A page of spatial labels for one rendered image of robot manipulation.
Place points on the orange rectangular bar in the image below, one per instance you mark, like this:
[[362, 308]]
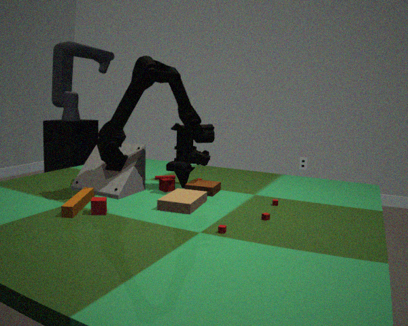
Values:
[[74, 205]]

